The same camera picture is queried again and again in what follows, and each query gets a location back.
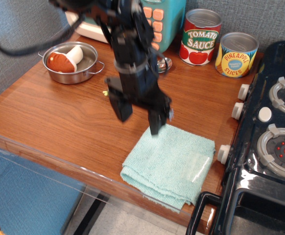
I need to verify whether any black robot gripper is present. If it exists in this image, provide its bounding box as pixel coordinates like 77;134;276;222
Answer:
106;61;173;136

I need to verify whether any light blue napkin cloth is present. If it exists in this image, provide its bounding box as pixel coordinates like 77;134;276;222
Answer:
120;125;215;212

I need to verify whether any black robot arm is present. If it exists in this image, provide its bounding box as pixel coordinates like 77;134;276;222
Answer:
50;0;172;135

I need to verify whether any small steel pot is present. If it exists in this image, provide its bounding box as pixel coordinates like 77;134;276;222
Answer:
40;42;105;85

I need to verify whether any plush brown mushroom toy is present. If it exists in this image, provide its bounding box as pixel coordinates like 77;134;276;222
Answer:
47;46;83;73

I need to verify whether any teal toy microwave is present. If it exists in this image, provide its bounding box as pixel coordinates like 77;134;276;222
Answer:
66;0;186;61

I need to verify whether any tomato sauce can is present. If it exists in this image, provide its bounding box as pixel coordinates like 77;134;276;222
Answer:
179;8;222;66

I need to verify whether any pineapple slices can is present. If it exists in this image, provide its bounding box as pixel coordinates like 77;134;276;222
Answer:
215;32;259;78

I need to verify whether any clear acrylic table guard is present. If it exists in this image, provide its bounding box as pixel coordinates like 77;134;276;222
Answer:
0;136;186;235

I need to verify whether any black toy stove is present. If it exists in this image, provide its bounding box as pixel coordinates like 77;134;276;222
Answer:
187;41;285;235

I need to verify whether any spoon with green handle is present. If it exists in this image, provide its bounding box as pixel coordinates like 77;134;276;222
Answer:
102;57;172;96

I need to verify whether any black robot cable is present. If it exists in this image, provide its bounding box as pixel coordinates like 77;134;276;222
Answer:
0;0;84;56

